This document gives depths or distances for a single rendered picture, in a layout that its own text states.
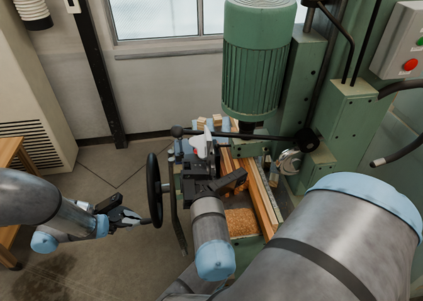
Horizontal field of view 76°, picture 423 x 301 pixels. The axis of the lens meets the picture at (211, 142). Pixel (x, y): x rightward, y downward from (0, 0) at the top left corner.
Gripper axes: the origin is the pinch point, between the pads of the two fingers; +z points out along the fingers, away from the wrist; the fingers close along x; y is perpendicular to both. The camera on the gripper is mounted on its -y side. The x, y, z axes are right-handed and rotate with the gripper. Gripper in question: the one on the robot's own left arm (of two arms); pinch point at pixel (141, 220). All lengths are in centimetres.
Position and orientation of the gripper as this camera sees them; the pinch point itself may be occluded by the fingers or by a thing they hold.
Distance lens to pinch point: 113.0
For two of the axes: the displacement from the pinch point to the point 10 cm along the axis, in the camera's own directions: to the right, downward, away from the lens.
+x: 1.4, 6.1, -7.8
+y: -4.7, 7.3, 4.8
